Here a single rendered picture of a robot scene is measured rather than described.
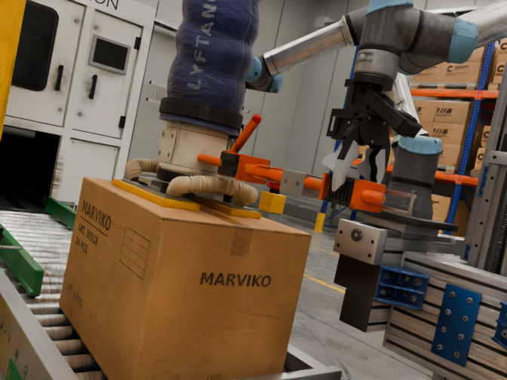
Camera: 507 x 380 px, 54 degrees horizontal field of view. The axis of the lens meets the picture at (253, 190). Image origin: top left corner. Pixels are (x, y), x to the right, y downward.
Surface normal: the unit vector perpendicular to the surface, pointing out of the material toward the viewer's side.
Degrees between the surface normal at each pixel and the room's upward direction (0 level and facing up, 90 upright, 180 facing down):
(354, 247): 90
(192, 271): 90
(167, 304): 90
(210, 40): 70
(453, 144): 88
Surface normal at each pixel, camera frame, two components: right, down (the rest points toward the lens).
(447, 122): -0.72, -0.12
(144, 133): 0.63, 0.17
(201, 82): 0.04, -0.13
